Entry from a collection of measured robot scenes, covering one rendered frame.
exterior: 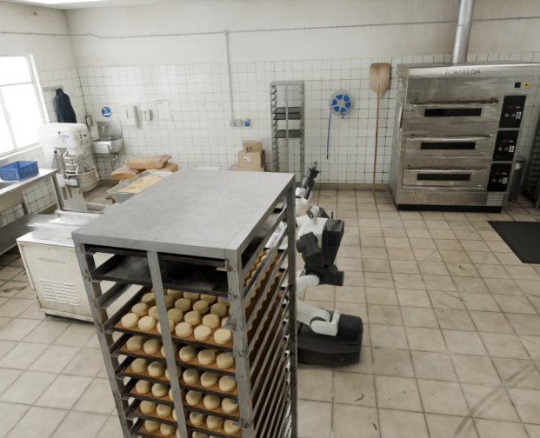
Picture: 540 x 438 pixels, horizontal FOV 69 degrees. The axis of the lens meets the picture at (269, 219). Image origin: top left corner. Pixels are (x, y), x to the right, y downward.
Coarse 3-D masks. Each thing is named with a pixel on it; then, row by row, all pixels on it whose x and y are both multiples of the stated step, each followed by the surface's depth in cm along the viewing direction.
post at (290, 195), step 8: (288, 192) 151; (288, 200) 152; (288, 208) 153; (288, 216) 155; (288, 224) 156; (288, 232) 157; (288, 240) 159; (288, 248) 160; (288, 256) 162; (296, 256) 164; (288, 264) 163; (296, 264) 165; (288, 272) 165; (296, 272) 167; (288, 280) 166; (296, 280) 168; (296, 288) 169; (296, 296) 171; (296, 304) 172; (296, 312) 174; (296, 320) 175; (296, 328) 177; (296, 336) 178; (296, 344) 180; (296, 352) 181; (296, 360) 183; (296, 368) 185; (296, 376) 186; (296, 384) 188; (296, 392) 190; (296, 400) 192; (296, 408) 195; (296, 416) 197; (296, 424) 199; (296, 432) 201
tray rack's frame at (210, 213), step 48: (144, 192) 136; (192, 192) 134; (240, 192) 132; (96, 240) 105; (144, 240) 101; (192, 240) 100; (240, 240) 98; (96, 288) 114; (240, 288) 99; (240, 336) 104; (240, 384) 111
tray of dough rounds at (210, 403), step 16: (272, 336) 154; (256, 368) 139; (144, 384) 132; (160, 384) 131; (144, 400) 128; (160, 400) 128; (192, 400) 125; (208, 400) 125; (224, 400) 125; (224, 416) 120
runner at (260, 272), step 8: (280, 232) 158; (280, 240) 148; (272, 248) 146; (272, 256) 139; (264, 264) 130; (256, 272) 130; (264, 272) 131; (256, 280) 122; (248, 288) 122; (248, 296) 115
